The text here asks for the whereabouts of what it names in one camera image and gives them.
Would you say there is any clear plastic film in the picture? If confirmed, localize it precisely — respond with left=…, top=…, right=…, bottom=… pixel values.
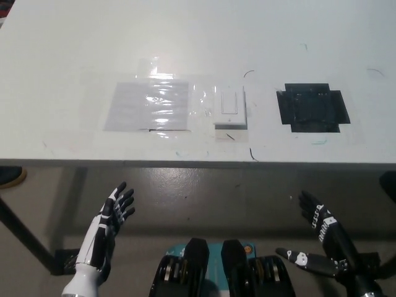
left=189, top=83, right=218, bottom=125

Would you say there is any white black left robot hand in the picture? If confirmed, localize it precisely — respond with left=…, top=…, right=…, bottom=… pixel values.
left=75, top=181, right=136, bottom=273

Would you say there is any red black background object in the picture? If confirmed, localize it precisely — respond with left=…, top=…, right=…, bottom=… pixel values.
left=0, top=0, right=17, bottom=20

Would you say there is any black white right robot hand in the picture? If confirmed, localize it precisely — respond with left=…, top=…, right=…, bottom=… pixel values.
left=275, top=189, right=369, bottom=282

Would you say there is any grey taped paper sheet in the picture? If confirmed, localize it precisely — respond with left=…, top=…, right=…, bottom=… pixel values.
left=103, top=81, right=191, bottom=132

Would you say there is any black tape patch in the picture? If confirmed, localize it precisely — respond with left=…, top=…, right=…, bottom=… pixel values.
left=275, top=82, right=351, bottom=134

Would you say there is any dark shoe with tan sole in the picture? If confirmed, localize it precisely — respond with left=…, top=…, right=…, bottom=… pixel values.
left=0, top=166, right=28, bottom=191

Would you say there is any white rocker light switch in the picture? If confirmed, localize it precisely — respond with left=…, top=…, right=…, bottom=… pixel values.
left=213, top=85, right=249, bottom=131

